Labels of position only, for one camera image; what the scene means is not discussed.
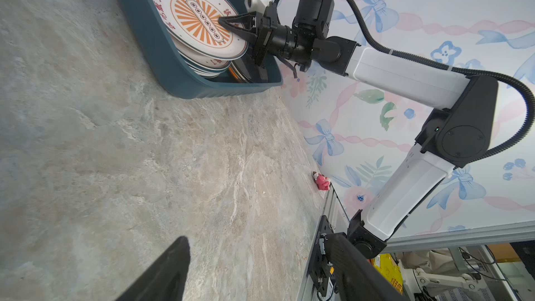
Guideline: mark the small pink toy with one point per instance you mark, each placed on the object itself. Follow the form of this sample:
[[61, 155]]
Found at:
[[322, 182]]

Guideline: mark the teal plastic bin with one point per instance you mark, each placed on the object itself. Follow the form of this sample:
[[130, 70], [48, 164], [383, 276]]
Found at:
[[170, 69]]

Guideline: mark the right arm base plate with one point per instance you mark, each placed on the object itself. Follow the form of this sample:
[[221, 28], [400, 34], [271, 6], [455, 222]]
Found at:
[[318, 269]]

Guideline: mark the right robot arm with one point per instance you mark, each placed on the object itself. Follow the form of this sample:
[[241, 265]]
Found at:
[[456, 126]]

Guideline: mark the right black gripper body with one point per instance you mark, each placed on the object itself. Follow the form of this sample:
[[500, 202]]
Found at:
[[271, 38]]

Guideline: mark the aluminium front rail frame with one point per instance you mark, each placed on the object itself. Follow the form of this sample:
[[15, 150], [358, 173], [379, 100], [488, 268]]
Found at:
[[339, 220]]

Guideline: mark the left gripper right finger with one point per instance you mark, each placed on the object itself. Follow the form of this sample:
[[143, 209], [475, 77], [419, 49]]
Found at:
[[356, 278]]

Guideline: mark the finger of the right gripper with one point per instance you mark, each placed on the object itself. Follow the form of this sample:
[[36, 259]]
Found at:
[[248, 35], [243, 21]]

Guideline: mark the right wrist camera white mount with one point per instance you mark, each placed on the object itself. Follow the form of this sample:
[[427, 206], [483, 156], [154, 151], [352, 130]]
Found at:
[[257, 6]]

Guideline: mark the orange sunburst plate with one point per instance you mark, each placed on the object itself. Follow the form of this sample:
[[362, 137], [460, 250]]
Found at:
[[201, 64], [196, 24]]

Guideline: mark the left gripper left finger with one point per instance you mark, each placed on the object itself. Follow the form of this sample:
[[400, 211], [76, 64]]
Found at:
[[165, 278]]

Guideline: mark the black round plate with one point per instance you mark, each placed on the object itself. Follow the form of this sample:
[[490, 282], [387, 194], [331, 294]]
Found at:
[[244, 70]]

